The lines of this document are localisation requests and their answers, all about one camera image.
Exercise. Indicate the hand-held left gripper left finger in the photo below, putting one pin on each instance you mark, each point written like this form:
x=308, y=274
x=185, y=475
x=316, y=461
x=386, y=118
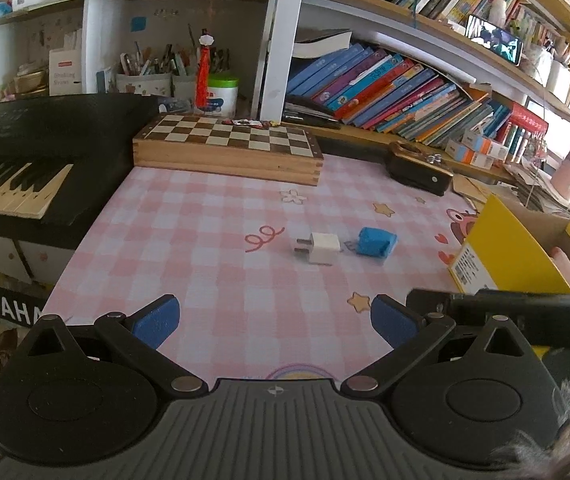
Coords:
x=157, y=320

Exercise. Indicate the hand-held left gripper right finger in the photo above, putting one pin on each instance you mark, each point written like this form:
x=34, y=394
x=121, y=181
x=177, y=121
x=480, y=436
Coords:
x=395, y=320

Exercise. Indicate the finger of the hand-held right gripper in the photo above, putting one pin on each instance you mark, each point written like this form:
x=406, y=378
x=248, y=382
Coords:
x=425, y=300

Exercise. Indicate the pink plush toy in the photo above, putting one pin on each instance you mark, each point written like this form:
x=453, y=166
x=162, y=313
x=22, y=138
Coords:
x=565, y=267

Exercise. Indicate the blue plastic packet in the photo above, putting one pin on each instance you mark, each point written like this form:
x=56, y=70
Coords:
x=375, y=242

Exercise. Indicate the yellow cardboard box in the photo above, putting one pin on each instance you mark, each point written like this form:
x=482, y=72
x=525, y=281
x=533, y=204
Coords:
x=510, y=250

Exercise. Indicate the white charger plug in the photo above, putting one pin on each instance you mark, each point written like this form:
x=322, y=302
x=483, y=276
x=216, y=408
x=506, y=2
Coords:
x=322, y=250

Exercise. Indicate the pink checked desktop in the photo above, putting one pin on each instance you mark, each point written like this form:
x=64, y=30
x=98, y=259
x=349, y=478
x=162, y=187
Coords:
x=190, y=240

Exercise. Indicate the wooden board pieces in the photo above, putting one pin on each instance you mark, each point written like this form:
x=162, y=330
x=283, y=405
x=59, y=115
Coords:
x=470, y=192

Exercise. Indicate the stack of papers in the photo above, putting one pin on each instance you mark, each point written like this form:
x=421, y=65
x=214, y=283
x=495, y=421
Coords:
x=535, y=190

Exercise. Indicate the brown retro radio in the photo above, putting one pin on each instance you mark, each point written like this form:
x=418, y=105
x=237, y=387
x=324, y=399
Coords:
x=417, y=170

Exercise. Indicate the orange white small box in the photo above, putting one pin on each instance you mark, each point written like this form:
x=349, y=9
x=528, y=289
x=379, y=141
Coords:
x=470, y=155
x=487, y=144

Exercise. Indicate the wooden chess board box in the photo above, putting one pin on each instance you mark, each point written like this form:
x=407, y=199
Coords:
x=225, y=160

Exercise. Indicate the red book set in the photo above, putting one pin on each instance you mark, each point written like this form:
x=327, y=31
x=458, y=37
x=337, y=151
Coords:
x=525, y=130

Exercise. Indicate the row of thin colourful books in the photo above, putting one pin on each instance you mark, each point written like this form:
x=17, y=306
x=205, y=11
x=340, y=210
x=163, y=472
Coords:
x=390, y=90

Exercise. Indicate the black stapler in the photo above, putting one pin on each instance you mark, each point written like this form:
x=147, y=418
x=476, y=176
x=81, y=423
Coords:
x=312, y=116

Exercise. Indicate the black electronic keyboard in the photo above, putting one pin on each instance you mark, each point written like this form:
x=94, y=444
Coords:
x=40, y=125

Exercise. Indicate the white tub green lid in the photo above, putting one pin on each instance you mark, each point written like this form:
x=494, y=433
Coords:
x=222, y=97

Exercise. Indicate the patterned pen holder with pens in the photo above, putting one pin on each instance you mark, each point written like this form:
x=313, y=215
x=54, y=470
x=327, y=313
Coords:
x=142, y=77

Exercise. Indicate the red tassel ornament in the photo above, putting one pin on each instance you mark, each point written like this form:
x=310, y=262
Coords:
x=204, y=80

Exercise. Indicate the white box red label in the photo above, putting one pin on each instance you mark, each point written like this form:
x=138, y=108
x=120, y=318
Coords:
x=66, y=72

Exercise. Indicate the smartphone showing video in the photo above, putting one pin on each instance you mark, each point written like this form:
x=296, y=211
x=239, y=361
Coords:
x=495, y=40

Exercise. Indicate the thick black-cover book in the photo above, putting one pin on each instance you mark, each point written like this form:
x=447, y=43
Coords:
x=322, y=44

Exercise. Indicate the white wooden bookshelf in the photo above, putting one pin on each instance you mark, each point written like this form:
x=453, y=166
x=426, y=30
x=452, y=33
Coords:
x=277, y=35

